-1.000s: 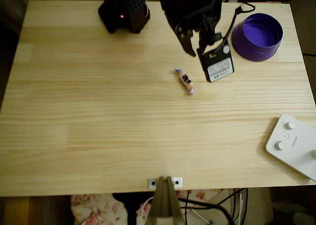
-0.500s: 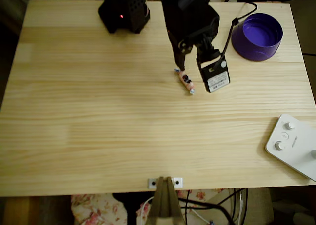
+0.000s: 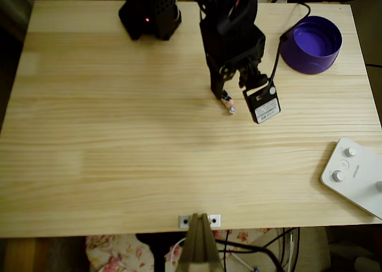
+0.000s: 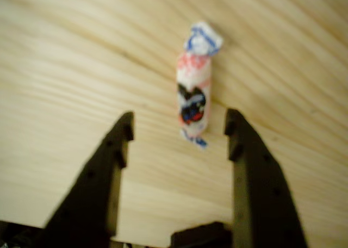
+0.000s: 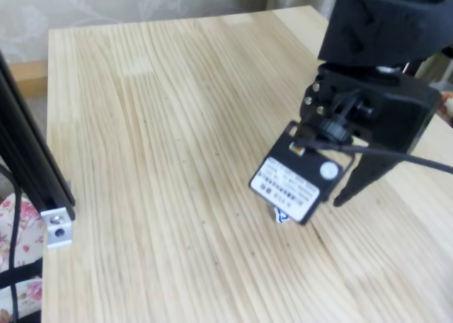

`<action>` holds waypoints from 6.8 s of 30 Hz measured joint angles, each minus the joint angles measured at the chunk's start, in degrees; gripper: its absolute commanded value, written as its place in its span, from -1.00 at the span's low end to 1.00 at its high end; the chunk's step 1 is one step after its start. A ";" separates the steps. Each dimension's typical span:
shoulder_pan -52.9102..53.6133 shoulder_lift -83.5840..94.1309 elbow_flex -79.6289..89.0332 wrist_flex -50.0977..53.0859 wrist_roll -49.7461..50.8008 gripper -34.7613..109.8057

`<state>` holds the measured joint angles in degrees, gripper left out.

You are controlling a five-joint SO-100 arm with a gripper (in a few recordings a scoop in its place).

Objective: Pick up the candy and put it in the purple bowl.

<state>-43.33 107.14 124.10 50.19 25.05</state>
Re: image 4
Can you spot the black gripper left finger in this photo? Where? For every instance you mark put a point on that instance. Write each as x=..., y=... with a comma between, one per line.
x=92, y=193

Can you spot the white candy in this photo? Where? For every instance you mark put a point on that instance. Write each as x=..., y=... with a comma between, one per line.
x=193, y=76

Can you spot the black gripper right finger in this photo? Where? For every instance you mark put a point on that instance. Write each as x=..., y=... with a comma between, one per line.
x=261, y=199

